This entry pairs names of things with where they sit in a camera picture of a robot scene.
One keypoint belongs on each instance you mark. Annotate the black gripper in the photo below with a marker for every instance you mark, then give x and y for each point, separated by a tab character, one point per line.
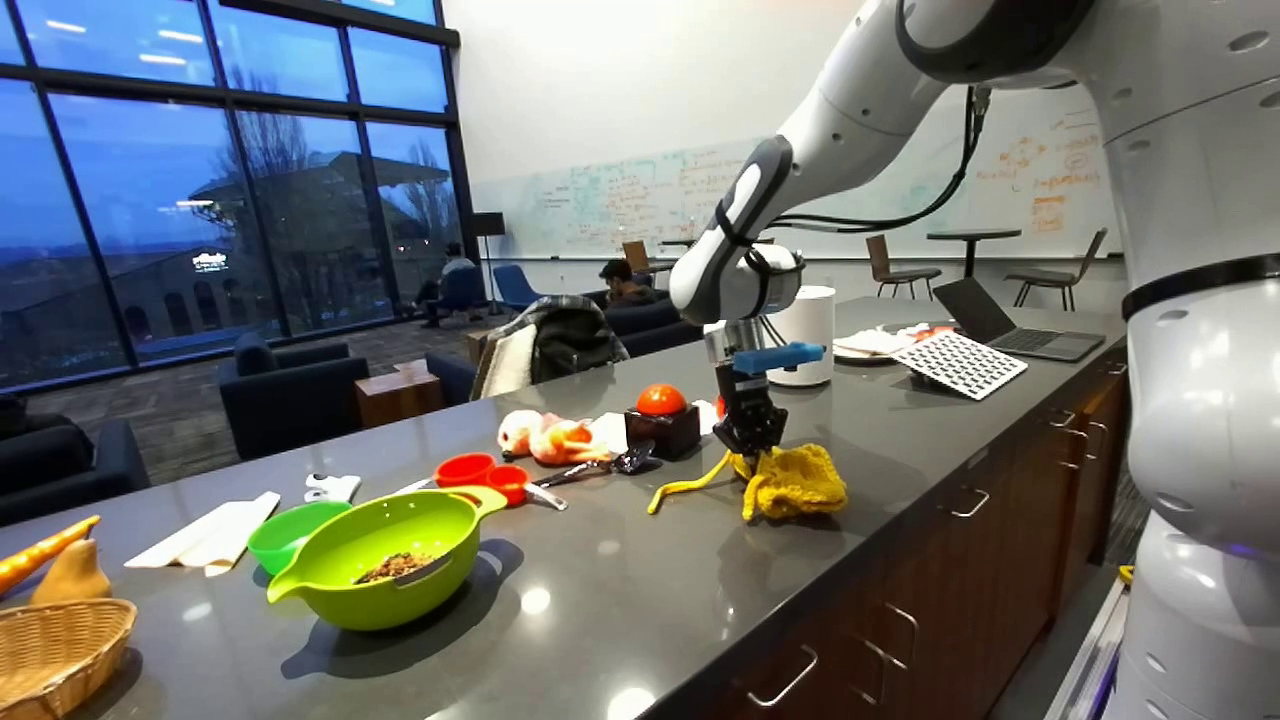
749	413

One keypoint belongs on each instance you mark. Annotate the yellow crocheted cloth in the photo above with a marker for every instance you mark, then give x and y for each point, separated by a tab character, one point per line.
800	480

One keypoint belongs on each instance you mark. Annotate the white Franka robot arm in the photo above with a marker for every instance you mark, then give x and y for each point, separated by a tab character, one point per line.
854	95

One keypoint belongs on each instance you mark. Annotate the black square block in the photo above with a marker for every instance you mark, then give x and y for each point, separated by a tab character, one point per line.
664	434

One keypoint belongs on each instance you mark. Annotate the orange ball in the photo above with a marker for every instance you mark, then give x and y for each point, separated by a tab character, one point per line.
662	398

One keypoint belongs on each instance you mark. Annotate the white paper towel roll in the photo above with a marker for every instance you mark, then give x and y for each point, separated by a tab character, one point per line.
819	323

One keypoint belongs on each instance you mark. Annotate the dark wood counter cabinet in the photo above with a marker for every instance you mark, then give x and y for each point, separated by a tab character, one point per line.
933	573

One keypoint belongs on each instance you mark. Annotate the seated person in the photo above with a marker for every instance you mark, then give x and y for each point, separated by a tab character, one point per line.
455	283
625	283

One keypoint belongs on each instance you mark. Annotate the grey black jacket pile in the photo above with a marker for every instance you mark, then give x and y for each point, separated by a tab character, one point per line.
561	340

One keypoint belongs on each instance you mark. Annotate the white keyboard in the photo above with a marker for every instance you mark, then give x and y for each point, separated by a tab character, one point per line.
963	364

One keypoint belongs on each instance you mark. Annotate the brown chair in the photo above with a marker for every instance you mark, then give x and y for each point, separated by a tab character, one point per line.
897	266
1062	273

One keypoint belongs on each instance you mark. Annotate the red measuring cup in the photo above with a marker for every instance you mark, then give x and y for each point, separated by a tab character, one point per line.
509	480
466	464

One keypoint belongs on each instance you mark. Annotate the blue chair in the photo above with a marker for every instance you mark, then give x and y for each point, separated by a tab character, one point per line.
514	285

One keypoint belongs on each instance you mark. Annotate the dark grey laptop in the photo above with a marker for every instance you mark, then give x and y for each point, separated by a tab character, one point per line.
1025	340

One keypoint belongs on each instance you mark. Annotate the round dark cafe table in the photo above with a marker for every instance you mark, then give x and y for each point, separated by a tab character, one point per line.
973	237

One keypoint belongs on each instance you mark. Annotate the wooden side table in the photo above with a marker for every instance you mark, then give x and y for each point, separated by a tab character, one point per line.
398	393

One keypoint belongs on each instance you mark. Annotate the white blue stand panel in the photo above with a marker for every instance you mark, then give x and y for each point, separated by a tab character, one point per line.
1084	652

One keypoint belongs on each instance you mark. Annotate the small white packet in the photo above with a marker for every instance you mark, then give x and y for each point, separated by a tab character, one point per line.
329	485

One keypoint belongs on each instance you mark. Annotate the lime green colander bowl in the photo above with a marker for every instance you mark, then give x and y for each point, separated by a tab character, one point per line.
332	585

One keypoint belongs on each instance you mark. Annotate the dark armchair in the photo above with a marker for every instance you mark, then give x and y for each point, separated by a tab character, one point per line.
286	401

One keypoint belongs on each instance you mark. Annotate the small green bowl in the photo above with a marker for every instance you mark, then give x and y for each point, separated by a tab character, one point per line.
277	533

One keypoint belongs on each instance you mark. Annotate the folded white napkin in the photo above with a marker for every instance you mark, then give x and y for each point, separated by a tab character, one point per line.
207	533

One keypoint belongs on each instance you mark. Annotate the large glass window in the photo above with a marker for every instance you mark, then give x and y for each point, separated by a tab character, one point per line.
173	200

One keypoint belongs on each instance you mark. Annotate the tan wooden cone piece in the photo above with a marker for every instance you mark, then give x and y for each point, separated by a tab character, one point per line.
73	573

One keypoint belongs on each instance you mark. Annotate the dark sofa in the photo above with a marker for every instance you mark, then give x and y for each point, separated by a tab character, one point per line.
60	462

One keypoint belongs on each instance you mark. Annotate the light wooden stick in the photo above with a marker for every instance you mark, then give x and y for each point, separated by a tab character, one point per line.
43	548

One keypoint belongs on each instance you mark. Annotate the wicker basket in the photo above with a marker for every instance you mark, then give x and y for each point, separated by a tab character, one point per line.
60	652

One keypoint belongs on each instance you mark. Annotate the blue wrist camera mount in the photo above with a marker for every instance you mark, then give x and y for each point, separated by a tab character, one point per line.
777	356

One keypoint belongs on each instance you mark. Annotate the wall whiteboard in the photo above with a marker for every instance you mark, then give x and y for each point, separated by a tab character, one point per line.
600	200

